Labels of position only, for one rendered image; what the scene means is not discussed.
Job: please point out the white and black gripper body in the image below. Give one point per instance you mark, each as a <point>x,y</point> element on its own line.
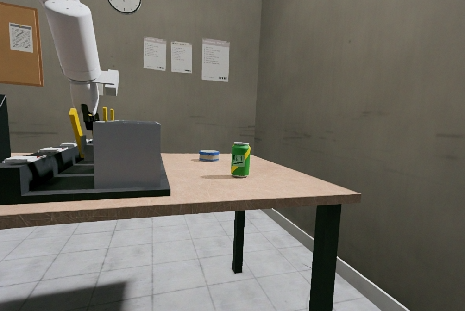
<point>84,92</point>

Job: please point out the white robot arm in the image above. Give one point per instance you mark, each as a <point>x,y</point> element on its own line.
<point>72,30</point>

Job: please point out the green drink can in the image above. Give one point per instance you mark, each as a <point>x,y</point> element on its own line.
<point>240,164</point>

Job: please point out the round tin with blue-rimmed lid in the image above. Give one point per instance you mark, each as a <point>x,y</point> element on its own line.
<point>209,155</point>

